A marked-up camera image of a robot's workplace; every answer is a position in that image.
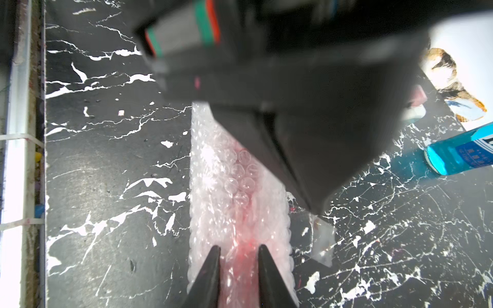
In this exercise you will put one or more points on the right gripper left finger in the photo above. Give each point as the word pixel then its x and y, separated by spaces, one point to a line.
pixel 205 291

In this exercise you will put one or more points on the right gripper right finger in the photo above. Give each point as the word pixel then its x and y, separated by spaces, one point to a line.
pixel 273 292

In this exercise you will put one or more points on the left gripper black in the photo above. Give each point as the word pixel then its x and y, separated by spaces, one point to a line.
pixel 279 54

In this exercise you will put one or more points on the clear tape piece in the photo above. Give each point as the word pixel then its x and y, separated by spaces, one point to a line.
pixel 323 241

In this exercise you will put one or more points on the bubble wrap sheet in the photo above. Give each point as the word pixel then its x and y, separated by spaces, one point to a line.
pixel 207 138

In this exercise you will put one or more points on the grey tape dispenser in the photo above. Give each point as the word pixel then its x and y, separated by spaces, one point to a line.
pixel 415 110

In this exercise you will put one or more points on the blue wine bottle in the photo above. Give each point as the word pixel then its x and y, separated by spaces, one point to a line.
pixel 466 151

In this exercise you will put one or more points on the aluminium front rail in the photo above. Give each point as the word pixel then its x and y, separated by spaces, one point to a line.
pixel 19 227

